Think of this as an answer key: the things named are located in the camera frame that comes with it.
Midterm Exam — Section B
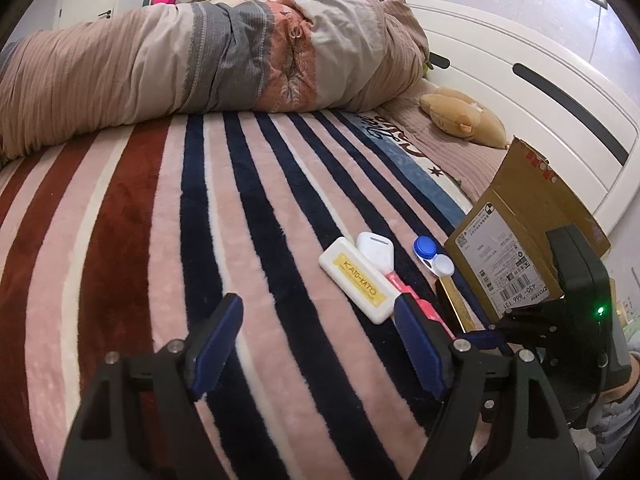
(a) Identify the pink spray bottle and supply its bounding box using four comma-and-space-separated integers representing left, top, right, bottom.
385, 271, 454, 338

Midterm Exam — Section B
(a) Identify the white case yellow label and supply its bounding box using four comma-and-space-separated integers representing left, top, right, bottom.
318, 236, 400, 325

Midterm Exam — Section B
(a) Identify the blue white contact lens case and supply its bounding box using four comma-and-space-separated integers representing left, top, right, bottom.
412, 236, 456, 278

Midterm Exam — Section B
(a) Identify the white square case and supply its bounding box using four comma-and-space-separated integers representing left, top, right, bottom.
356, 232, 395, 275

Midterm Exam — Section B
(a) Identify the brown cardboard box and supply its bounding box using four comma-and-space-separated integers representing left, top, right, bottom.
445, 139, 611, 322

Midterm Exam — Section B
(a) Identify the striped plush blanket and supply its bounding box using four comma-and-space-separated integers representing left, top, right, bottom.
1, 112, 467, 479

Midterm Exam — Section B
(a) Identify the pinkish brown pillow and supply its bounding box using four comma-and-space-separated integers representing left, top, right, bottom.
375, 87, 506, 204

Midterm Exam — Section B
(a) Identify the tan plush toy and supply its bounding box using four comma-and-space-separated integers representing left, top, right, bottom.
419, 87, 509, 150

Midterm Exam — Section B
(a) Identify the white bed headboard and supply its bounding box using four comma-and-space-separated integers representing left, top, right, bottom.
407, 0, 639, 232

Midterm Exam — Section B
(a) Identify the rolled beige patchwork duvet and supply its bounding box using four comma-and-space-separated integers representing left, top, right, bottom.
1, 0, 430, 161

